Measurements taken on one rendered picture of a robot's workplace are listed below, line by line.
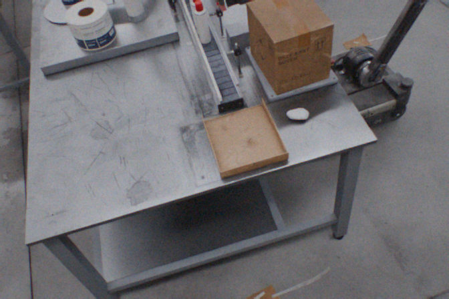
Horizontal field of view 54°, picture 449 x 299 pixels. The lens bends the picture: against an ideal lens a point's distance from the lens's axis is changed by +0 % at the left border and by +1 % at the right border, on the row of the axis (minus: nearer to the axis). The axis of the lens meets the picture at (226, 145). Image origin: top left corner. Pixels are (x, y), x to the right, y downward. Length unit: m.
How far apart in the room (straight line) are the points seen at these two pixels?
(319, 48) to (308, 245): 1.08
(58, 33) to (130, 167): 0.98
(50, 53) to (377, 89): 1.80
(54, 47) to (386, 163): 1.90
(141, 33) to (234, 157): 0.89
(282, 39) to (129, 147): 0.73
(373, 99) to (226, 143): 1.23
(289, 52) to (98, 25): 0.92
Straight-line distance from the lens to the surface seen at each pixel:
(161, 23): 2.28
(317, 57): 1.79
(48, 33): 2.47
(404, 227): 2.50
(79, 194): 1.73
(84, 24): 2.16
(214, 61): 1.98
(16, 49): 3.29
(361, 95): 2.71
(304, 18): 1.76
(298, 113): 1.75
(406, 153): 2.78
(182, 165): 1.67
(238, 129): 1.74
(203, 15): 1.99
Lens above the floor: 2.14
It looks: 51 degrees down
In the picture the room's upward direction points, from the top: 11 degrees counter-clockwise
